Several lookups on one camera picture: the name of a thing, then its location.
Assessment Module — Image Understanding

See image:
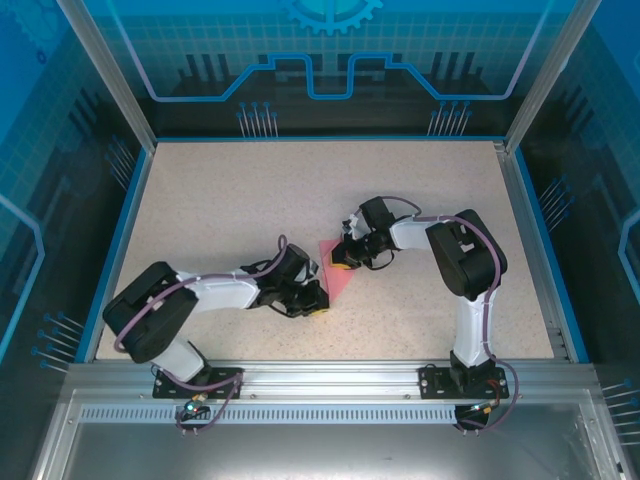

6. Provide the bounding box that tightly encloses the slotted grey cable duct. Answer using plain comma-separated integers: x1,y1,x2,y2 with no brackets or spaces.
78,404,469,422

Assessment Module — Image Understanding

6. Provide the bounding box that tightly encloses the aluminium side rail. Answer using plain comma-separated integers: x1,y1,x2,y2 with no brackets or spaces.
492,140,574,362

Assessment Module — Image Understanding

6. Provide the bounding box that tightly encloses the aluminium mounting rail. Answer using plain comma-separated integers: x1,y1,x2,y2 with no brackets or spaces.
64,358,599,402

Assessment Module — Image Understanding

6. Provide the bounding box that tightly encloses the cable connector with green light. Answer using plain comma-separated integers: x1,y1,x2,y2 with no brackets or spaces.
180,392,210,417
467,397,504,417

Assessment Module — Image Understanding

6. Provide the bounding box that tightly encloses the aluminium frame post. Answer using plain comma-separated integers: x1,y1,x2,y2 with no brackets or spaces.
502,0,605,154
53,0,160,151

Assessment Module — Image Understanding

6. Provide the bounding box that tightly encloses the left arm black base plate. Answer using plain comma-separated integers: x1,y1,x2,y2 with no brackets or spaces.
152,366,246,400

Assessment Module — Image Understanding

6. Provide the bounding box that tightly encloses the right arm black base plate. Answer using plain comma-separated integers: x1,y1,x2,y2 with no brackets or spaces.
417,363,511,400

